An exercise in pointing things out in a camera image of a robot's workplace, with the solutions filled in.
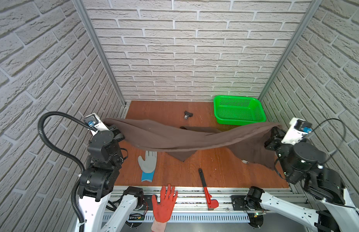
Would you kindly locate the grey blue work glove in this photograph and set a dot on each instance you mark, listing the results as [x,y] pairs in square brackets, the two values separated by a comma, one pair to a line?
[148,165]

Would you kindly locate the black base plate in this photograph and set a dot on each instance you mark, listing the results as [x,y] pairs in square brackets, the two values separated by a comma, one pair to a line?
[240,204]
[143,203]

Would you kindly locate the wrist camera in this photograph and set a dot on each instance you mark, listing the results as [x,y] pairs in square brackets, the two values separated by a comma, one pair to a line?
[94,121]
[298,129]

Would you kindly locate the red work glove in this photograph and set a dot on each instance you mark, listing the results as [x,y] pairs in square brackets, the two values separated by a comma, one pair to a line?
[163,210]

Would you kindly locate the aluminium mounting rail frame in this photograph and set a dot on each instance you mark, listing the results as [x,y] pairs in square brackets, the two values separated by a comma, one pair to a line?
[190,207]

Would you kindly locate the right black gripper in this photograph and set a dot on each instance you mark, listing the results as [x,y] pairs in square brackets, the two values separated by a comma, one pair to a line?
[275,142]

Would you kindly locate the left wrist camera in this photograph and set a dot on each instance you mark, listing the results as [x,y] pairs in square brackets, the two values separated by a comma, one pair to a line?
[94,121]

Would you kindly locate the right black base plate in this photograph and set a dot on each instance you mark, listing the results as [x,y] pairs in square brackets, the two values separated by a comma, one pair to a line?
[240,204]

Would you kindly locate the small black clamp part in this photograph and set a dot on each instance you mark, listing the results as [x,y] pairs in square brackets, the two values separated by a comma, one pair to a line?
[187,115]

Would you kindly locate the red black pipe wrench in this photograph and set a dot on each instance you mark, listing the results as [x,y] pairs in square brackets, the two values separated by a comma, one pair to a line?
[211,203]

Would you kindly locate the green plastic basket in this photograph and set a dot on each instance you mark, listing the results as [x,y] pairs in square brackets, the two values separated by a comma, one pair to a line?
[238,111]

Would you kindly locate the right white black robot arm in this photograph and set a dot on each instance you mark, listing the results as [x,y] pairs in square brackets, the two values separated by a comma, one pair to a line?
[304,162]

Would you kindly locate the brown trousers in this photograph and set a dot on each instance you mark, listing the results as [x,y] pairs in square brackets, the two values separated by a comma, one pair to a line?
[245,142]

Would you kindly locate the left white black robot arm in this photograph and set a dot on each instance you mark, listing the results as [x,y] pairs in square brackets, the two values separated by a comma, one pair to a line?
[97,183]

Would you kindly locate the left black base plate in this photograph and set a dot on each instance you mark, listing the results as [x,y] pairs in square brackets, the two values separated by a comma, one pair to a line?
[143,203]

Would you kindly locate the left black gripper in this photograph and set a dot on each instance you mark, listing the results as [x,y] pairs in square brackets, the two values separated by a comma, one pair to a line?
[117,136]

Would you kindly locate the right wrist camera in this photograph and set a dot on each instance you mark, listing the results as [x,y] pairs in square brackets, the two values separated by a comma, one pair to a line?
[298,129]

